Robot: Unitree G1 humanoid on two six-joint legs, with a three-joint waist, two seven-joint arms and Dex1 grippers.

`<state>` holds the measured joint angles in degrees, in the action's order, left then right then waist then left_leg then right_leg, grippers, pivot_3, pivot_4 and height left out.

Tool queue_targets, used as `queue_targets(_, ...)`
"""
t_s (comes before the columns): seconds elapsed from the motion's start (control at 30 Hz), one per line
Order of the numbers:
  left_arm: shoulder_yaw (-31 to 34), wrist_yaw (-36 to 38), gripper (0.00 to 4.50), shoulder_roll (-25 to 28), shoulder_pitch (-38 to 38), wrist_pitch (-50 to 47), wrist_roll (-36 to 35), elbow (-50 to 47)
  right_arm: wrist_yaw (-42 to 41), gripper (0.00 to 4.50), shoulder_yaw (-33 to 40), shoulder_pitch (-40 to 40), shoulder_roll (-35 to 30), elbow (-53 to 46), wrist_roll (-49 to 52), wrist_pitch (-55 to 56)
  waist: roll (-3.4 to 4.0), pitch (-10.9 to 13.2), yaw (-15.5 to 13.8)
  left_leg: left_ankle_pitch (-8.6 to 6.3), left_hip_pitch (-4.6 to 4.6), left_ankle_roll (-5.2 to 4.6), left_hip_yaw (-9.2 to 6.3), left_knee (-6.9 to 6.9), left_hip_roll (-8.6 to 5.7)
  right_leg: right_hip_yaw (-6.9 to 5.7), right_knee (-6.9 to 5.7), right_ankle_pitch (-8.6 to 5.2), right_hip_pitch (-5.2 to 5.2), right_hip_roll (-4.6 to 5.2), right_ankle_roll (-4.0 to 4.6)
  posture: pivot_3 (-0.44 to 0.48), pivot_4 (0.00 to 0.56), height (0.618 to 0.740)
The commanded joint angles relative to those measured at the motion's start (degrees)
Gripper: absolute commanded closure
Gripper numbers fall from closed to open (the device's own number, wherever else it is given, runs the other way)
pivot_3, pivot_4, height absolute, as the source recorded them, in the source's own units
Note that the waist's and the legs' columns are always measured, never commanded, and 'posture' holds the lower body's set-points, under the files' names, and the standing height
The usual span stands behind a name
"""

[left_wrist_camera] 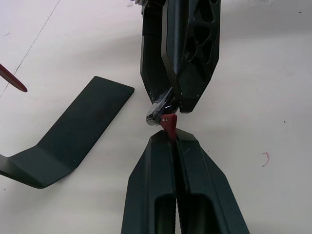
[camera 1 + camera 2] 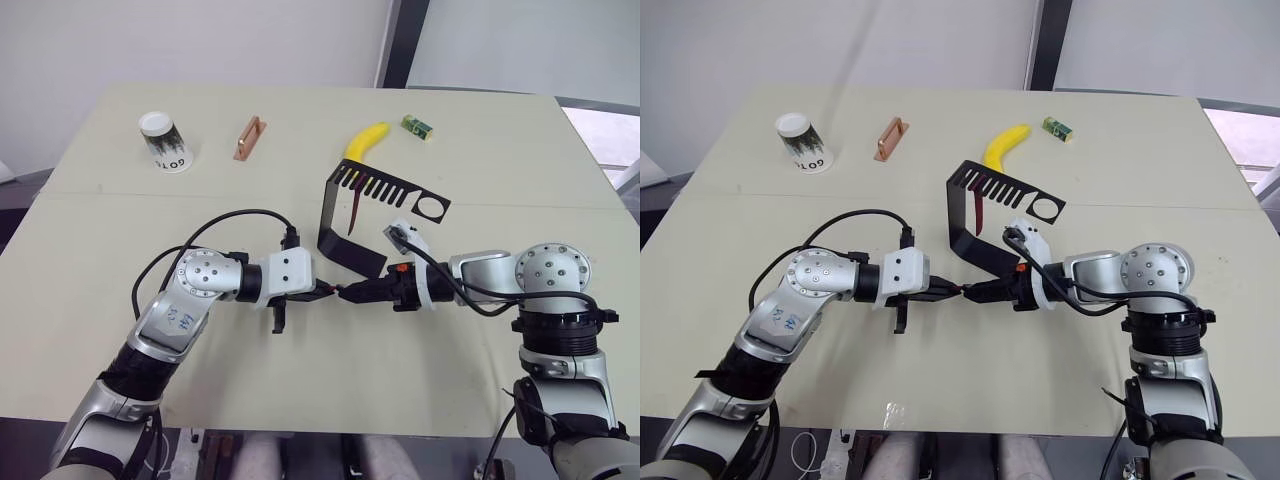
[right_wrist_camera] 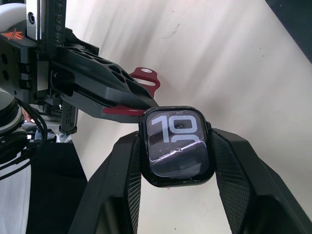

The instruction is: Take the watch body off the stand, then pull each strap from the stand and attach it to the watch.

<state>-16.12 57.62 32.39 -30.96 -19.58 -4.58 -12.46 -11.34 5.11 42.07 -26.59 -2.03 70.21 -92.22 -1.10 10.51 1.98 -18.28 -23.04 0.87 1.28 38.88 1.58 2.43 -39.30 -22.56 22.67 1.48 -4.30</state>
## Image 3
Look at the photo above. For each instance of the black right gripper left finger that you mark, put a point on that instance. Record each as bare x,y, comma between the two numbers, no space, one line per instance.
114,185

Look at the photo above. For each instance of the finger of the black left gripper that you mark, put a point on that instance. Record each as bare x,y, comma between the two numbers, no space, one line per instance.
87,107
97,73

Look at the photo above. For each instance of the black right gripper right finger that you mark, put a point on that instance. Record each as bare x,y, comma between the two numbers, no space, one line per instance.
243,175

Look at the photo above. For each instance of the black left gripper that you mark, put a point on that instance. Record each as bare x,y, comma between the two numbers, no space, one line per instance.
9,70

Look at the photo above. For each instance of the black smartwatch body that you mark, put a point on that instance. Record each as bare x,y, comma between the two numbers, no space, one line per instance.
176,146

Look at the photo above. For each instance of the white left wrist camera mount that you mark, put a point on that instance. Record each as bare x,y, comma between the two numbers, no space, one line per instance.
11,12

